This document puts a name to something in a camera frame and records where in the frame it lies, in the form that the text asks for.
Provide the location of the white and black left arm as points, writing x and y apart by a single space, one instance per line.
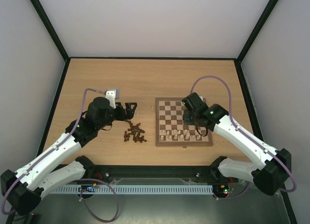
27 186

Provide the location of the pile of dark chess pieces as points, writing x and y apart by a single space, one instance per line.
134 132

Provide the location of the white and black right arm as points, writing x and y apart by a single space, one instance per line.
269 168

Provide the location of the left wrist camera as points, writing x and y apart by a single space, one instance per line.
112 95

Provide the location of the wooden chessboard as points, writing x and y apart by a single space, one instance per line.
169 116

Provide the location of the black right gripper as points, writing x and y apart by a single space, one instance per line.
188 118

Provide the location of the light blue cable duct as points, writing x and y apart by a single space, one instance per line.
138 189

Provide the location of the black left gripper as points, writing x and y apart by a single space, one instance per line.
122 116

